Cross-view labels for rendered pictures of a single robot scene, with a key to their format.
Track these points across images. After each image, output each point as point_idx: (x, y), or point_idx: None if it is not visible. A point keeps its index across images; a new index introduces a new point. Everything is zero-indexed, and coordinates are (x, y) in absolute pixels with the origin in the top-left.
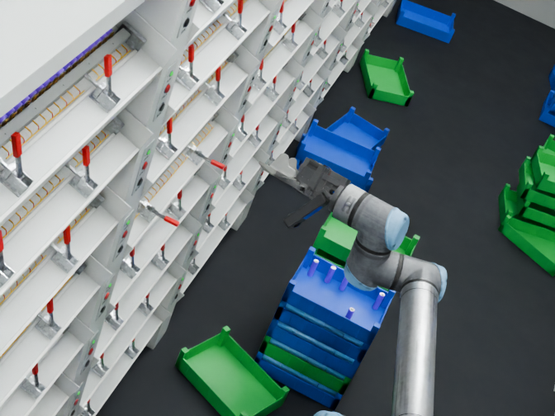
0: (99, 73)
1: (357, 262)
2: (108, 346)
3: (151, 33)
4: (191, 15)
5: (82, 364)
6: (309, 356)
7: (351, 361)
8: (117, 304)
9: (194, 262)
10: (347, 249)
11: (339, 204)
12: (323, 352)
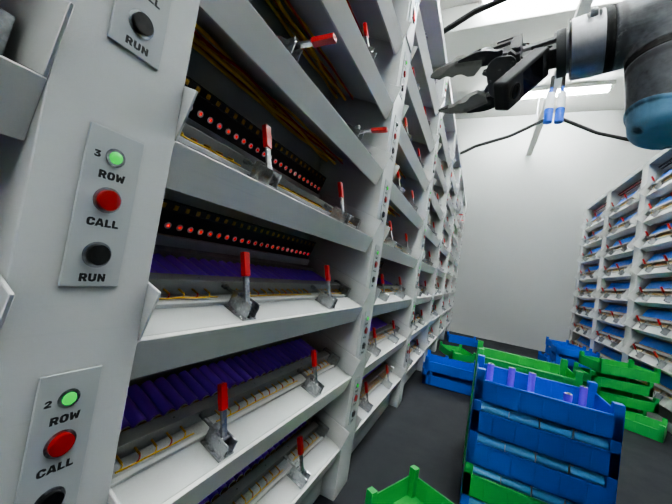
0: None
1: (669, 68)
2: (249, 417)
3: None
4: None
5: (62, 225)
6: (534, 484)
7: (601, 483)
8: (248, 267)
9: (367, 398)
10: (511, 365)
11: (577, 21)
12: (553, 472)
